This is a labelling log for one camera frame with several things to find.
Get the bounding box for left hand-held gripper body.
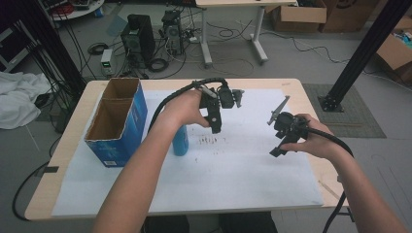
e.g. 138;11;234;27
198;84;236;135

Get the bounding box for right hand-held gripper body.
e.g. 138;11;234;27
268;111;311;159

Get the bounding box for person's left hand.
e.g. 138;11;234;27
157;89;212;131

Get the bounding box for person's right hand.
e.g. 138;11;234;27
279;113;345;161

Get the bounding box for blue bottle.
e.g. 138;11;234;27
171;123;189;157

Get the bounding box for white paper sheet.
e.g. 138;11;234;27
51;87;326;217

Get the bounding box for grey floor mat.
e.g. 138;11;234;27
301;83;388;140

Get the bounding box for open blue cardboard box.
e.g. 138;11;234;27
84;77;149;168

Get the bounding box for open-sided computer tower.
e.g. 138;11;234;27
160;9;185;56

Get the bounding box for white-legged desk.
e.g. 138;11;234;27
194;0;299;69

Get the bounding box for black computer tower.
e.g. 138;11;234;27
120;14;156;65

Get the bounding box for white bench power supply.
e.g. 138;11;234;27
100;49;114;78

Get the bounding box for open brown cardboard box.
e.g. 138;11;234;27
374;15;412;85

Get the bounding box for round white table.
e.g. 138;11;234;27
41;0;106;22

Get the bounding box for white cloth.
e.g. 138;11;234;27
0;70;52;131

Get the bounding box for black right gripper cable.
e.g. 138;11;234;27
304;126;355;233

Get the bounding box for coiled black cable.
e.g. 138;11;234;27
87;42;110;56
147;57;170;74

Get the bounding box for black metal post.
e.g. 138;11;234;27
318;0;412;114
12;0;87;95

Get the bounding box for black floor cable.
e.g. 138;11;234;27
12;135;62;222

